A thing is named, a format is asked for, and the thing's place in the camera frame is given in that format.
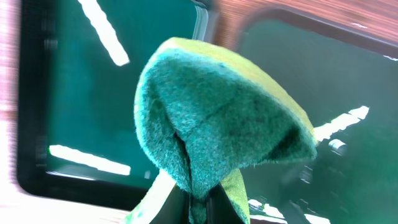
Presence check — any green yellow scrub sponge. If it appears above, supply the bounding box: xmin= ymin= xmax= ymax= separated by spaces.
xmin=125 ymin=37 xmax=317 ymax=223

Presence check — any black water basin tray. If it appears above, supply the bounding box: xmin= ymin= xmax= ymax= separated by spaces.
xmin=16 ymin=0 xmax=217 ymax=210

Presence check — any dark green serving tray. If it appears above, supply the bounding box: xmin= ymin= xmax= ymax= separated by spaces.
xmin=236 ymin=8 xmax=397 ymax=223

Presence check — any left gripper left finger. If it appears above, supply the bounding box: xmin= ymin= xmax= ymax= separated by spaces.
xmin=150 ymin=185 xmax=190 ymax=224

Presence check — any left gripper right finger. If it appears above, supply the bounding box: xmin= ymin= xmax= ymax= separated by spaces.
xmin=205 ymin=184 xmax=241 ymax=224

